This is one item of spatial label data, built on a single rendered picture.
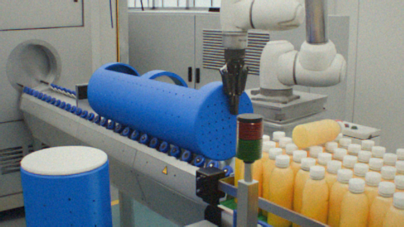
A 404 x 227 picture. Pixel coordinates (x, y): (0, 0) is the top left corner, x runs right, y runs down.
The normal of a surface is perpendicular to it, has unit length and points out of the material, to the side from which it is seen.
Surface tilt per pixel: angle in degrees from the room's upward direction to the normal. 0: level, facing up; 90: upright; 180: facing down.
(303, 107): 90
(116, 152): 70
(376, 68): 90
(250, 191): 90
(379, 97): 90
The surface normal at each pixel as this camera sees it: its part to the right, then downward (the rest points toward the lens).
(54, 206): 0.02, 0.22
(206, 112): 0.61, 0.18
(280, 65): -0.38, 0.11
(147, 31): -0.71, 0.15
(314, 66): -0.39, 0.39
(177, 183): -0.74, -0.20
